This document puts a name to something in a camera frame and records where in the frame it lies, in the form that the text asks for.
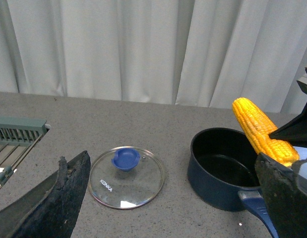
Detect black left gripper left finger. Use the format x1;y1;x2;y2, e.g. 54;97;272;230
0;151;91;238

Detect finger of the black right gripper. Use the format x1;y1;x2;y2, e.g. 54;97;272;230
269;103;307;148

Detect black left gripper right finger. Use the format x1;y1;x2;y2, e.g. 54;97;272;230
255;153;307;238

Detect yellow corn cob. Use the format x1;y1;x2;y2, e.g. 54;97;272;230
232;98;300;167

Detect glass pot lid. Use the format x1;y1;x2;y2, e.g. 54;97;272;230
88;146;166;210

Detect dark blue saucepan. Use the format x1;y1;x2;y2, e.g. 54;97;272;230
187;127;278;238

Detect green dish rack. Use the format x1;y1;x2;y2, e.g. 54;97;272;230
0;116;49;189

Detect grey-white curtain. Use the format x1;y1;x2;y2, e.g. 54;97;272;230
0;0;307;114

